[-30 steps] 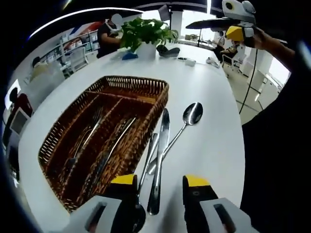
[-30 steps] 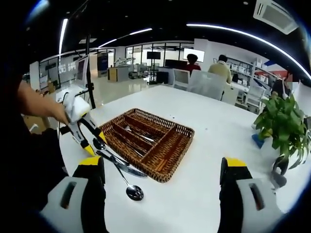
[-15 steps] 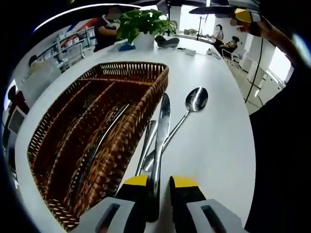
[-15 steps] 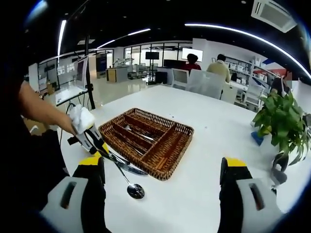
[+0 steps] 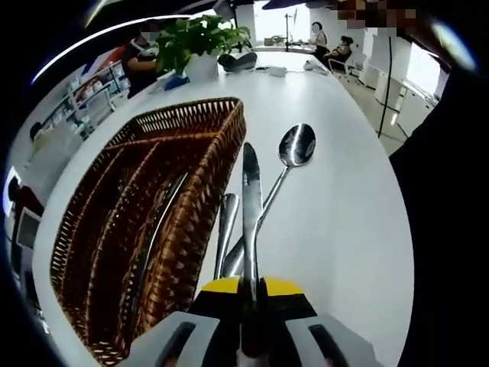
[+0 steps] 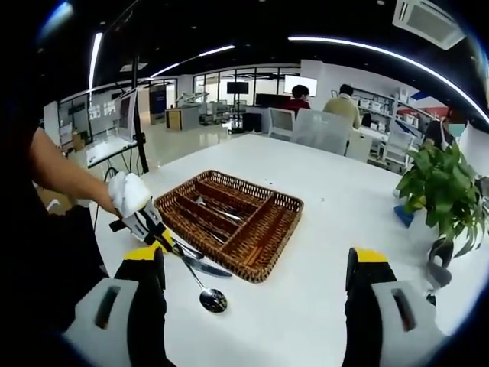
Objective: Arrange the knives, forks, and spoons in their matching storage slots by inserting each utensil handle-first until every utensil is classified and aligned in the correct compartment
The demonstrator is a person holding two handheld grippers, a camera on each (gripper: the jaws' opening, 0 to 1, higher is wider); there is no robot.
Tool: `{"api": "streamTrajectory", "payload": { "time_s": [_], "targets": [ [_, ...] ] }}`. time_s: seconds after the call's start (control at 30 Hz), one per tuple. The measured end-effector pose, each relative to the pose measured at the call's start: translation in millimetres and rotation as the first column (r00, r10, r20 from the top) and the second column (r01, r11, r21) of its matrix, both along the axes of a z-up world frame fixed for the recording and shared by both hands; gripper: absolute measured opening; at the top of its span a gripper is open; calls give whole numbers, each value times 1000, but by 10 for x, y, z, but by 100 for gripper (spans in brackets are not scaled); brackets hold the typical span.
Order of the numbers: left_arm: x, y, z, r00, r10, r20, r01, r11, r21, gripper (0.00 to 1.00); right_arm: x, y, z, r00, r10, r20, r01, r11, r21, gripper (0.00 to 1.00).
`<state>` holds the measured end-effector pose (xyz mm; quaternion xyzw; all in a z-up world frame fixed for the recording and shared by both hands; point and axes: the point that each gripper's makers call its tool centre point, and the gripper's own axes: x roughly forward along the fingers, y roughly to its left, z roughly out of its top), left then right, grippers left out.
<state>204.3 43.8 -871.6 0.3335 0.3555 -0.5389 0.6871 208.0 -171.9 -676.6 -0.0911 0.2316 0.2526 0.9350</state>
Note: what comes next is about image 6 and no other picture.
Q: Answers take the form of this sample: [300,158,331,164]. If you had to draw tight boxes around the black grey curved device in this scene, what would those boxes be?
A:
[426,239,454,292]

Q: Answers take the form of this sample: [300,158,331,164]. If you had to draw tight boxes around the person's black clothing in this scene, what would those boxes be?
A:
[11,114,112,337]

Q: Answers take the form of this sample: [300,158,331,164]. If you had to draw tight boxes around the ceiling air conditioner vent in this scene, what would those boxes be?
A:
[392,0,466,50]

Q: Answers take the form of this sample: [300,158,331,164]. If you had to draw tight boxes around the long curved ceiling light strip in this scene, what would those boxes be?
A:
[288,36,489,127]

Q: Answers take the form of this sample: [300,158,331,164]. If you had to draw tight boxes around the blue cloth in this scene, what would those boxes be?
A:
[393,204,416,229]

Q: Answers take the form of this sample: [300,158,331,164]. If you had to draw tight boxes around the grey translucent chair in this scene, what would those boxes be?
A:
[292,108,351,156]

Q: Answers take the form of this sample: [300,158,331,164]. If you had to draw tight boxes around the white drawer cabinet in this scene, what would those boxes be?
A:
[345,129,374,161]

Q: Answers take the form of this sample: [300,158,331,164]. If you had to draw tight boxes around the wooden side cabinet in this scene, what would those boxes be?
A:
[164,108,183,131]

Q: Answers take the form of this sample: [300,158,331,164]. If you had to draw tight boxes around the white slanted work board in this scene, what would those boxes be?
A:
[86,136,138,169]

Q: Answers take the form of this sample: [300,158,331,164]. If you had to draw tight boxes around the green potted plant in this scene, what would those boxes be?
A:
[395,141,486,261]

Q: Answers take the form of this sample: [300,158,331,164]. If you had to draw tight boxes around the dark standing banner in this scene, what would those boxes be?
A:
[149,84,167,115]

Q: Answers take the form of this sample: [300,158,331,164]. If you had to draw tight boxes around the tilted monitor screen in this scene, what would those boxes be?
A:
[115,88,138,141]

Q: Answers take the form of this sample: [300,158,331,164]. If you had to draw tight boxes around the black tripod pole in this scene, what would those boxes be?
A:
[131,53,151,175]

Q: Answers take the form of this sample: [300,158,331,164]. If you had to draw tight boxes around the steel spoon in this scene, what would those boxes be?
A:
[172,242,229,313]
[170,237,206,261]

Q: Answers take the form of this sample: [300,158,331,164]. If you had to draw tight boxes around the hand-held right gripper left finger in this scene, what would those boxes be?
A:
[60,245,171,367]

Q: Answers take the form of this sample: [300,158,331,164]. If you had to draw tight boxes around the black monitor on stand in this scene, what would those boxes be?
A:
[226,81,249,133]

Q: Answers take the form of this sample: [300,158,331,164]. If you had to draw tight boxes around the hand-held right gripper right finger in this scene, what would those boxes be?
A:
[343,247,449,367]

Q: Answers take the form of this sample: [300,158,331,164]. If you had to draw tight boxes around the steel fork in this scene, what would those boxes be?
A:
[193,195,242,222]

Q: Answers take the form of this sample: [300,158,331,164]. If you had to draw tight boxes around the brown wicker utensil storage tray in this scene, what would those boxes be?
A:
[154,169,306,284]

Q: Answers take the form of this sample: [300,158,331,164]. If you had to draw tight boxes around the white mesh office chair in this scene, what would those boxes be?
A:
[267,106,297,141]
[384,129,416,165]

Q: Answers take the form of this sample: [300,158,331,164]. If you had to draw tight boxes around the white shelf rack with boxes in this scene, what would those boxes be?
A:
[353,89,436,135]

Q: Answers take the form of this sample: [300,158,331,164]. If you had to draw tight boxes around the bright white screen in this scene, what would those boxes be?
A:
[283,74,318,98]

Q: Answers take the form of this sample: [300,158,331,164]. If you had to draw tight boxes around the wide black monitor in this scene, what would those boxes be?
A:
[254,93,291,109]

